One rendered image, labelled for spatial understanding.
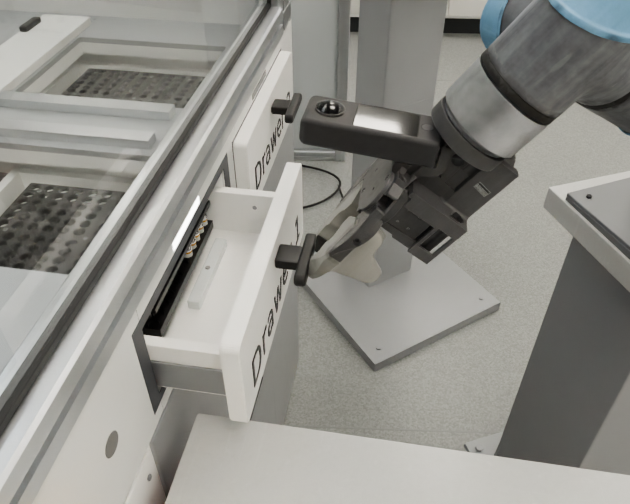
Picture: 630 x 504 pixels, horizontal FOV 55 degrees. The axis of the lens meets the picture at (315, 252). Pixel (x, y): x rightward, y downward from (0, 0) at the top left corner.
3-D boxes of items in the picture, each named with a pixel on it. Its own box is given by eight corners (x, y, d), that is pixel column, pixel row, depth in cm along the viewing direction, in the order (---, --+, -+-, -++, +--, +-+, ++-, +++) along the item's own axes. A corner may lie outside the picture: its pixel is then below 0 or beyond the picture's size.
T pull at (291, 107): (302, 100, 90) (302, 91, 89) (292, 125, 84) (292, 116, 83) (278, 98, 90) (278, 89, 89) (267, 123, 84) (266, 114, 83)
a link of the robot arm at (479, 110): (481, 81, 43) (477, 37, 49) (437, 125, 46) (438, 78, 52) (556, 141, 45) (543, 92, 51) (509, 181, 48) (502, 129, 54)
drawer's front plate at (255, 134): (293, 113, 103) (291, 49, 96) (252, 216, 82) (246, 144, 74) (283, 112, 103) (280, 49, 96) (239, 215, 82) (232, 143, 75)
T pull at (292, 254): (317, 241, 65) (317, 231, 64) (305, 289, 59) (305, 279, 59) (284, 237, 66) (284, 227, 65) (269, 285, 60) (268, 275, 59)
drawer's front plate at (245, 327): (303, 233, 79) (302, 160, 72) (248, 426, 57) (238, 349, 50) (289, 232, 79) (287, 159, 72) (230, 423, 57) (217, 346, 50)
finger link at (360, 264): (346, 318, 60) (409, 257, 55) (297, 287, 58) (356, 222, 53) (347, 298, 62) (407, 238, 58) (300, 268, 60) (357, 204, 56)
